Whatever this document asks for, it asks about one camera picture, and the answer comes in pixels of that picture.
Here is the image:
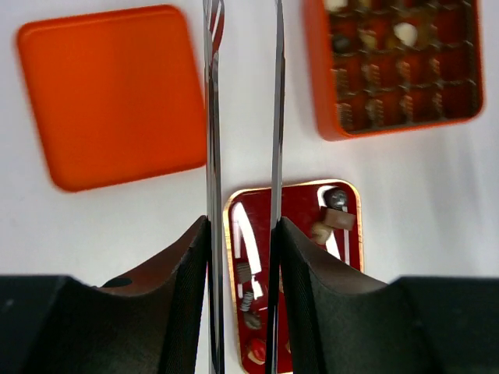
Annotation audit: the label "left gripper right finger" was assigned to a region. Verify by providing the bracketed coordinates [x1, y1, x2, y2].
[272, 217, 499, 374]

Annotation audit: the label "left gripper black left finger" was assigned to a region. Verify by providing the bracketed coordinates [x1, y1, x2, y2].
[1, 217, 210, 373]

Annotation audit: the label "orange box lid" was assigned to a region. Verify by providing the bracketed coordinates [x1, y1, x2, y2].
[16, 5, 207, 192]

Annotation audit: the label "orange chocolate box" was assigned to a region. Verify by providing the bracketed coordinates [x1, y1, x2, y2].
[302, 1, 484, 141]

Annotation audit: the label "white square chocolate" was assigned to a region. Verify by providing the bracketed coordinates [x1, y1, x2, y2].
[324, 0, 349, 12]

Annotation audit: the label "metal tongs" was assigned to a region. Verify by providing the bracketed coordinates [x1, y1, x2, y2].
[203, 1, 285, 373]

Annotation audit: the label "white oval chocolate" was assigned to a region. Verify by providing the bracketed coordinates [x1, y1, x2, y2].
[394, 22, 418, 47]

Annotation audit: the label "dark small chocolate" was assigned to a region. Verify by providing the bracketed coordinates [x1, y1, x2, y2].
[242, 311, 262, 330]

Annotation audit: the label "red wrapped chocolate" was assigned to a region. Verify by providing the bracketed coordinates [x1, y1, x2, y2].
[246, 337, 267, 365]

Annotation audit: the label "cream heart chocolate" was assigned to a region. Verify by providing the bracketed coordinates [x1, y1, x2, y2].
[311, 222, 333, 245]

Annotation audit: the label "dark striped chocolate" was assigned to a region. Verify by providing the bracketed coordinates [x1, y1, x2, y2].
[239, 291, 254, 312]

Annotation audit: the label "brown ridged oval chocolate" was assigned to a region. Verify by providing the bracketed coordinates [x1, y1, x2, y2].
[236, 262, 252, 284]

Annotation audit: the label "brown rectangular chocolate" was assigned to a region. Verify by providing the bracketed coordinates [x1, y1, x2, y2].
[323, 208, 356, 231]

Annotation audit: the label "dark round chocolate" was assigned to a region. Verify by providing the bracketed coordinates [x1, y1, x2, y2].
[323, 188, 348, 210]

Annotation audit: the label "red lacquer tray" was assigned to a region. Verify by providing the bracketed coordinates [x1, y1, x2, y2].
[223, 179, 364, 373]

